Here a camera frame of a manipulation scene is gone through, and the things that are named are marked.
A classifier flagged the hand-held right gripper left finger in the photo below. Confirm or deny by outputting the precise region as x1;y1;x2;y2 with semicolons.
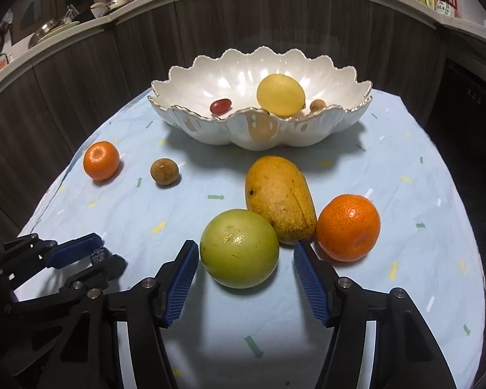
44;240;200;389

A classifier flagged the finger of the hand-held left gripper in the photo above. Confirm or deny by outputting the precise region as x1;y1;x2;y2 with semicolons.
0;233;103;276
8;254;127;314

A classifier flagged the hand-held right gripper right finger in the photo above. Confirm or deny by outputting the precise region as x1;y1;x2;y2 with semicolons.
293;239;458;389

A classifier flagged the green round guava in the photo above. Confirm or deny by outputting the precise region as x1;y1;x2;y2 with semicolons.
200;209;280;289

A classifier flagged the large orange tangerine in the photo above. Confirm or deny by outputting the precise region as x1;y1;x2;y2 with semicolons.
316;194;381;262

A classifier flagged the small orange tangerine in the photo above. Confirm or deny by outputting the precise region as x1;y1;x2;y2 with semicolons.
83;141;121;182

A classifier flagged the yellow mango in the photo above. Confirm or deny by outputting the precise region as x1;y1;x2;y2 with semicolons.
245;156;318;245

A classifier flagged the yellow lemon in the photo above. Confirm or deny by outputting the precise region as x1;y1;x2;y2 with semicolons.
256;74;306;117

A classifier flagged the white scalloped ceramic bowl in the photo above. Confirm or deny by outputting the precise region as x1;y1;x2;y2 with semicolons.
147;47;373;151

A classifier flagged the light blue patterned tablecloth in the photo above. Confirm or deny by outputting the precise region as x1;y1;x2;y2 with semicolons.
14;89;486;389

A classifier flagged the black built-in dishwasher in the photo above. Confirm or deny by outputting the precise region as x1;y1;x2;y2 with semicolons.
425;59;486;252

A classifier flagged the green basin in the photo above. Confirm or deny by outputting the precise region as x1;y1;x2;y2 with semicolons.
28;20;82;47

